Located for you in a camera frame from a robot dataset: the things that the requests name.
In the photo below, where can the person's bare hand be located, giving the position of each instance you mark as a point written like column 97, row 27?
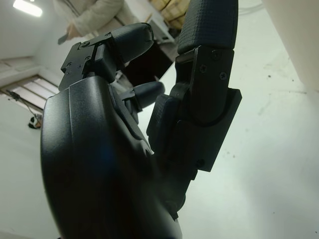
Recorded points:
column 72, row 30

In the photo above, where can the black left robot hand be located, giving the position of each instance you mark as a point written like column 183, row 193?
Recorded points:
column 99, row 149

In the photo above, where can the dark handheld phone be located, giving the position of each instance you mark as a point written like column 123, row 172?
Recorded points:
column 62, row 39

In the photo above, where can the cream white two-slot toaster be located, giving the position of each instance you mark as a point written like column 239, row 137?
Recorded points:
column 299, row 37

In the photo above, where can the bright ceiling light panel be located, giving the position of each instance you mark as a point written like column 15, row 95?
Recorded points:
column 27, row 3

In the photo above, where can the white metal-frame desk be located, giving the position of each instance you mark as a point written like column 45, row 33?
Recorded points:
column 162, row 30

